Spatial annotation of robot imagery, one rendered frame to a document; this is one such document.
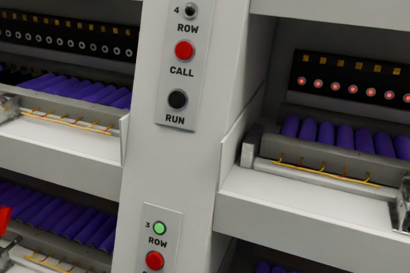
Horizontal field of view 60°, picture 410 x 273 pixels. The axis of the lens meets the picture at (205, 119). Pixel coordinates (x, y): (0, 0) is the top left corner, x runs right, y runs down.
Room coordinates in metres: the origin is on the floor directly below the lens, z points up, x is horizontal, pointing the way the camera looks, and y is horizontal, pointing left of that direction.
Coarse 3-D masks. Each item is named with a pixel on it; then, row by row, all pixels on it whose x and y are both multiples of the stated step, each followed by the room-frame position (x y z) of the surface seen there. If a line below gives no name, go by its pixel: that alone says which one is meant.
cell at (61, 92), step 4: (84, 80) 0.50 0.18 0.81; (88, 80) 0.50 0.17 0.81; (76, 84) 0.48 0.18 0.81; (80, 84) 0.48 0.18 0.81; (84, 84) 0.49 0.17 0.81; (88, 84) 0.50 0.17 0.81; (68, 88) 0.46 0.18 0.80; (72, 88) 0.47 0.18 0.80; (76, 88) 0.47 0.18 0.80; (80, 88) 0.48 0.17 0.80; (56, 92) 0.45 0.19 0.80; (60, 92) 0.45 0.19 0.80; (64, 92) 0.45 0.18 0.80; (68, 92) 0.46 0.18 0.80; (72, 92) 0.46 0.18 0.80; (64, 96) 0.45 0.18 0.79
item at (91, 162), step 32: (96, 64) 0.54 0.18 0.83; (128, 64) 0.52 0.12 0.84; (0, 128) 0.38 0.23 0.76; (32, 128) 0.39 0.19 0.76; (64, 128) 0.40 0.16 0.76; (0, 160) 0.38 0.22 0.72; (32, 160) 0.37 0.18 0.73; (64, 160) 0.35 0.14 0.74; (96, 160) 0.34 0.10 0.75; (96, 192) 0.35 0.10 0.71
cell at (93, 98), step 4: (104, 88) 0.47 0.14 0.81; (108, 88) 0.48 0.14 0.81; (112, 88) 0.48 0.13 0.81; (116, 88) 0.49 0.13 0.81; (96, 92) 0.46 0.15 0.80; (100, 92) 0.46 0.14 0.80; (104, 92) 0.47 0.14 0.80; (108, 92) 0.47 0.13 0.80; (112, 92) 0.48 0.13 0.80; (88, 96) 0.44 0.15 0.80; (92, 96) 0.44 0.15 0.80; (96, 96) 0.45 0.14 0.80; (100, 96) 0.45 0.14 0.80; (104, 96) 0.46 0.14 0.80; (80, 100) 0.44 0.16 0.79; (84, 100) 0.43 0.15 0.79; (88, 100) 0.44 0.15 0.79; (92, 100) 0.44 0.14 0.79; (96, 100) 0.45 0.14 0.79
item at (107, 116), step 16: (32, 96) 0.42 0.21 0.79; (48, 96) 0.42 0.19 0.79; (48, 112) 0.41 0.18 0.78; (64, 112) 0.41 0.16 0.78; (80, 112) 0.40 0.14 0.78; (96, 112) 0.39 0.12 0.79; (112, 112) 0.39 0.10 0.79; (128, 112) 0.40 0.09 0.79; (80, 128) 0.38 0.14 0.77; (112, 128) 0.39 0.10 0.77
